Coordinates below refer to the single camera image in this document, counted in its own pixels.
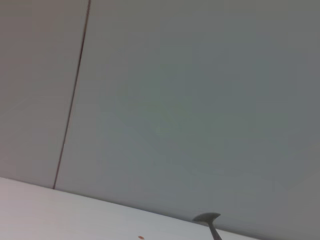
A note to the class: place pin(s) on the grey partition panel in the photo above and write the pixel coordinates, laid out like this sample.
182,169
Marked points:
200,100
37,87

